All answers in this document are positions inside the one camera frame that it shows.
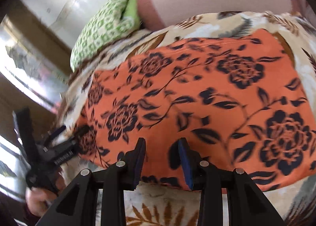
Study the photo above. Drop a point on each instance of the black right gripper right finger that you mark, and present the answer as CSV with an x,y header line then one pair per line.
x,y
247,204

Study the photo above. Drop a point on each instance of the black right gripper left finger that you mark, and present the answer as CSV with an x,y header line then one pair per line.
x,y
77,204

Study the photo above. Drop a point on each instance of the orange black floral garment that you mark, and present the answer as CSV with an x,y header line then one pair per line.
x,y
238,102

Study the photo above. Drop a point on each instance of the person's left hand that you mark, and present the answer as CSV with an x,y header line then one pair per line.
x,y
38,200

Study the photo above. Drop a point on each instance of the beige leaf pattern blanket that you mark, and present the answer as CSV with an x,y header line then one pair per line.
x,y
156,204

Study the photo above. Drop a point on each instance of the green white patterned pillow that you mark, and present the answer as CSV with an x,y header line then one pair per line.
x,y
115,20

